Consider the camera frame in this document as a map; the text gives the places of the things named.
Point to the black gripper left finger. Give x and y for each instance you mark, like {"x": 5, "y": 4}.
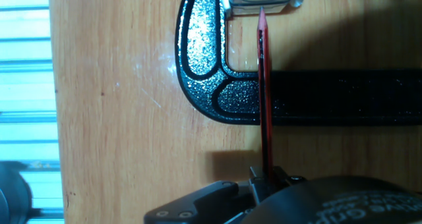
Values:
{"x": 204, "y": 204}

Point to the wooden board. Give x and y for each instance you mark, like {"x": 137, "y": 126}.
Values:
{"x": 115, "y": 118}

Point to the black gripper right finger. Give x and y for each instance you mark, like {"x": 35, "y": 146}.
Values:
{"x": 282, "y": 178}

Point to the black C-clamp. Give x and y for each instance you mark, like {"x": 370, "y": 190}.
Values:
{"x": 237, "y": 99}

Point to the red pencil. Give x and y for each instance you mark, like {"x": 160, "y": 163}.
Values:
{"x": 265, "y": 102}

